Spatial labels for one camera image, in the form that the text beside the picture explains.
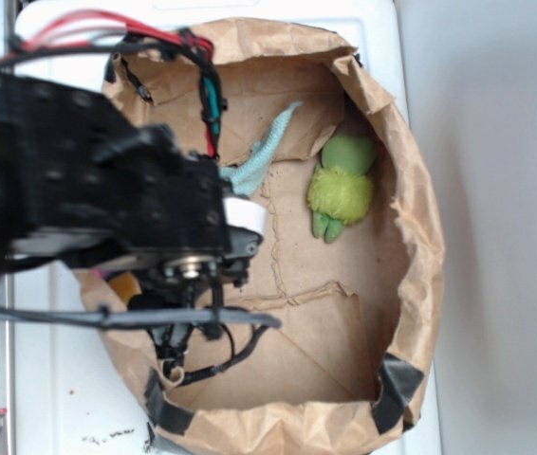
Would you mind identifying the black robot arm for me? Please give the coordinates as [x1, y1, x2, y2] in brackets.
[0, 73, 265, 282]

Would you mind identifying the brown paper bag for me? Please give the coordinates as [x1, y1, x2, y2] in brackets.
[102, 17, 445, 454]

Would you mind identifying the yellow round object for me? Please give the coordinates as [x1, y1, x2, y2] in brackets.
[107, 272, 142, 306]

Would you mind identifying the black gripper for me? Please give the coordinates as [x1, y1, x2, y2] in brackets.
[92, 124, 265, 287]

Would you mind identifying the red and black wire bundle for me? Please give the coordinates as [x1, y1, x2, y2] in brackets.
[0, 9, 228, 160]

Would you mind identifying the teal woven cloth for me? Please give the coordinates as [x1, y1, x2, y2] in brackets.
[219, 101, 303, 198]

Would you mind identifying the green plush sponge toy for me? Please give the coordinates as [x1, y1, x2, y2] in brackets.
[306, 134, 378, 244]

